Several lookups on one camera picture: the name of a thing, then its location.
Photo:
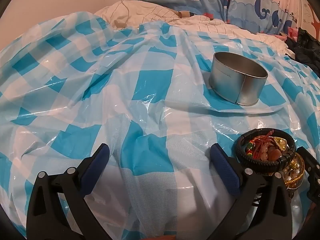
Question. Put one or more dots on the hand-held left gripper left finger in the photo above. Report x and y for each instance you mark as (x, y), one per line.
(96, 163)

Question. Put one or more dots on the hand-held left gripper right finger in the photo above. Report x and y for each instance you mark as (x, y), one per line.
(223, 167)

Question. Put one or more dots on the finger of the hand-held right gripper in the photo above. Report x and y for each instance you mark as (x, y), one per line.
(311, 160)

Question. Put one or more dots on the round metal tin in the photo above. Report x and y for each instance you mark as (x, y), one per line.
(225, 85)

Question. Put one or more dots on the blue checkered plastic sheet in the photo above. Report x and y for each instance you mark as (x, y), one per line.
(100, 105)

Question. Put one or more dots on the dark clothing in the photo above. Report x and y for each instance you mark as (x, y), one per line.
(307, 52)

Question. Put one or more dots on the pink cloth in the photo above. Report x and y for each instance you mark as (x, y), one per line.
(292, 32)

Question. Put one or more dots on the brown tube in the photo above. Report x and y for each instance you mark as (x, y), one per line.
(183, 14)

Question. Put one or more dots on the white quilt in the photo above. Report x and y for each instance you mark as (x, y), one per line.
(150, 12)

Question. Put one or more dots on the whale print pillow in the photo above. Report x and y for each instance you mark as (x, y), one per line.
(212, 0)

